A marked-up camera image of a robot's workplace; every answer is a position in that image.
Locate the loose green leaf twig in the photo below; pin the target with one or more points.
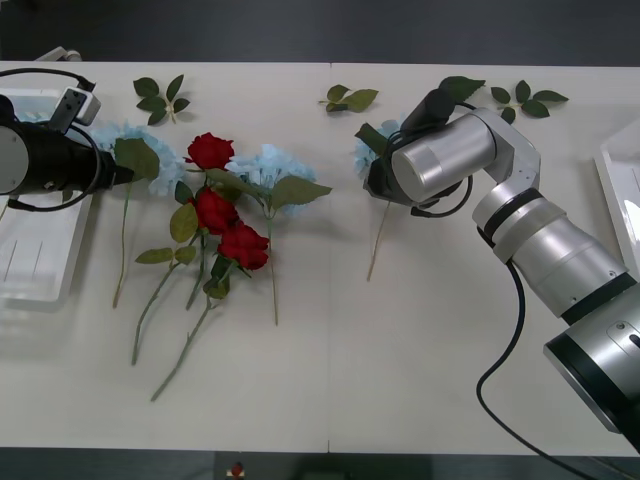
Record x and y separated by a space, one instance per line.
147 87
535 107

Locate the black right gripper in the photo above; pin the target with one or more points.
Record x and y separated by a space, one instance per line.
380 181

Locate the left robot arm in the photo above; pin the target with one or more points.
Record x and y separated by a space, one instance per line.
10 160

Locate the shallow white box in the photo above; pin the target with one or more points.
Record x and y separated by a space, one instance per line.
35 260
625 200

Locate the small red object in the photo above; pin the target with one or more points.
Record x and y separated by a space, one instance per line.
237 471

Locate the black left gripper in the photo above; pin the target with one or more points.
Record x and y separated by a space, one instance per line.
75 167

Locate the loose yellow-green leaf twig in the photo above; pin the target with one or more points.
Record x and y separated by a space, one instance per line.
360 99

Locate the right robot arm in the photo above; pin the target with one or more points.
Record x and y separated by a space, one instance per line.
550 240

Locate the large single green leaf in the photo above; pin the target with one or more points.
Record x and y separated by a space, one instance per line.
465 86

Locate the white bracket fixture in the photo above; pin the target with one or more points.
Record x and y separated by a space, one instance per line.
62 52

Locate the pale blue artificial flower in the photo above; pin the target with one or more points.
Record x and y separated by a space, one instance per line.
170 170
362 155
30 116
270 162

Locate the red artificial rose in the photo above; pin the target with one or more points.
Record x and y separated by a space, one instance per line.
215 212
243 247
210 150

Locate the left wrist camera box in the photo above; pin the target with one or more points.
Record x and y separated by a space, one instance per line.
82 105

